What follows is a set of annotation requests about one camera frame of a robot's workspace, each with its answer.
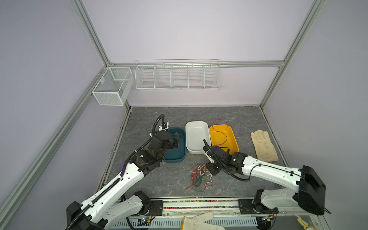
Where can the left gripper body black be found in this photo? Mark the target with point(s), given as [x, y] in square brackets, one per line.
[170, 145]

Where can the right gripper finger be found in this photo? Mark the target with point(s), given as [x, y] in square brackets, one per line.
[213, 168]
[208, 152]

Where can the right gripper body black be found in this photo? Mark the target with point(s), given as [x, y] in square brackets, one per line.
[224, 167]

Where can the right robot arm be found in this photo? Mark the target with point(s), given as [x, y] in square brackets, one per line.
[299, 187]

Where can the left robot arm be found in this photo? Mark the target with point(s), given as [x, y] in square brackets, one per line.
[102, 210]

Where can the yellow plastic bin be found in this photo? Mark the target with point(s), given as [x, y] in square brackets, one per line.
[224, 137]

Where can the white plastic bin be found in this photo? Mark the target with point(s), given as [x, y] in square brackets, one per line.
[196, 132]

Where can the beige work glove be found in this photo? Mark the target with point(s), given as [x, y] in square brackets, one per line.
[264, 148]

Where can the white glove at front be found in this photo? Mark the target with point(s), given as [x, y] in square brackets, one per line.
[199, 222]

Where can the white mesh box basket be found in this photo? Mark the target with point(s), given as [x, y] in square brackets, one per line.
[114, 86]

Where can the small cream object front right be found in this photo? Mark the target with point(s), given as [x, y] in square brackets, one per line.
[304, 224]

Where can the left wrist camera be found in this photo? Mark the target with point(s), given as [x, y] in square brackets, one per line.
[164, 126]

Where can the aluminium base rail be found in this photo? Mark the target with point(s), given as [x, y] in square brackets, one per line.
[201, 207]

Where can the white wire shelf basket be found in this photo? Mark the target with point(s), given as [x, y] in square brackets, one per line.
[178, 74]

